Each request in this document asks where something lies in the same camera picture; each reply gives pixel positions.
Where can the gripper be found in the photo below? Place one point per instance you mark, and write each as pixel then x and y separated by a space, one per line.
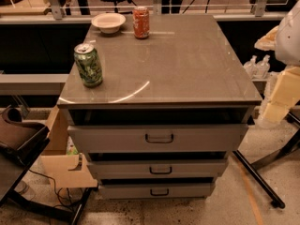
pixel 290 37

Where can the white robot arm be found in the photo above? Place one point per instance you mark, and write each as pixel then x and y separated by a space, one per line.
pixel 284 40

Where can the grey drawer cabinet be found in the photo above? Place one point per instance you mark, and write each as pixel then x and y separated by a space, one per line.
pixel 184 74

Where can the grey top drawer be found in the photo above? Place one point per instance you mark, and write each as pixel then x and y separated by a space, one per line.
pixel 157 139

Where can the clear bottle right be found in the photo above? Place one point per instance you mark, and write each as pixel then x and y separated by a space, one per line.
pixel 261 68

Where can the clear bottle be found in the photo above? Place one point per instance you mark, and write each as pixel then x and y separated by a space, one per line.
pixel 261 68
pixel 249 66

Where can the clear bottle left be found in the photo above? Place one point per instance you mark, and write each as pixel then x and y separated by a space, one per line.
pixel 249 66

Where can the black metal stand leg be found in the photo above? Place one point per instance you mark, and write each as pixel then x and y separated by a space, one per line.
pixel 291 146

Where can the orange soda can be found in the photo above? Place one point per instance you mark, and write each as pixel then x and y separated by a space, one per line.
pixel 141 22

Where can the white bowl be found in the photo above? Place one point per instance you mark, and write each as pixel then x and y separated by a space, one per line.
pixel 108 23

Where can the green soda can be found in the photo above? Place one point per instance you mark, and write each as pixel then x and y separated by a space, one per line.
pixel 88 64

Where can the cardboard box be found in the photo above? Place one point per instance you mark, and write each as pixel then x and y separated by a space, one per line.
pixel 60 160

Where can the black chair left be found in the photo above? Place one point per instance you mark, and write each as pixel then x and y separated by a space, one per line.
pixel 21 143

